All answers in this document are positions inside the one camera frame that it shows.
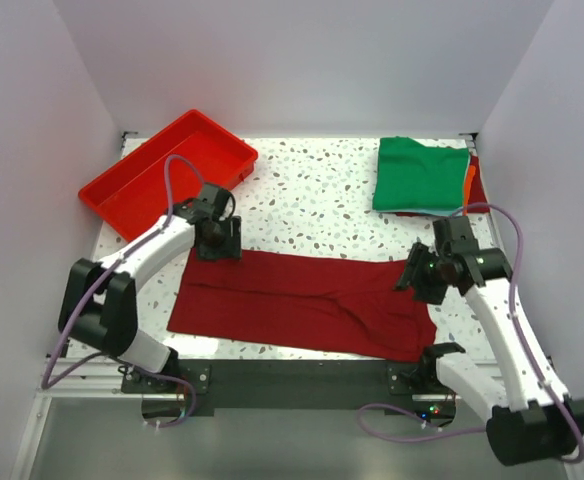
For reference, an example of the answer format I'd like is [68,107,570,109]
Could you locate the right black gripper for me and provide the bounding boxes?
[392,242,450,305]

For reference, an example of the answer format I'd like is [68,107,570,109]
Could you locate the dark red polo shirt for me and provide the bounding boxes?
[167,250,437,362]

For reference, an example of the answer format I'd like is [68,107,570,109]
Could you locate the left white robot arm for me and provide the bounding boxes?
[58,183,242,392]

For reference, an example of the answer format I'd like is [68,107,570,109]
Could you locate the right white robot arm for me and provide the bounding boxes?
[395,216,584,466]

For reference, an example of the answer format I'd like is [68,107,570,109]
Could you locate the folded light blue shirt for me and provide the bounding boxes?
[404,206,466,217]

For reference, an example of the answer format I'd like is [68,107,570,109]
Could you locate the folded green t shirt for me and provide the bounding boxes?
[372,137,471,213]

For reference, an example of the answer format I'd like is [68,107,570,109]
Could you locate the folded dark red shirt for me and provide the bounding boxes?
[396,155,487,216]

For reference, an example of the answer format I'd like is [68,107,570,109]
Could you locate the red plastic tray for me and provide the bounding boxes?
[78,109,258,241]

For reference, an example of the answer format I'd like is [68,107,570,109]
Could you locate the folded orange shirt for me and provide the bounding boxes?
[463,165,476,215]

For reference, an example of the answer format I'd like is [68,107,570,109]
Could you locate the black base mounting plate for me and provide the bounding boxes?
[120,357,458,429]

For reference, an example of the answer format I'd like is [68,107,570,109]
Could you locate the aluminium frame rail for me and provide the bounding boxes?
[35,356,122,399]

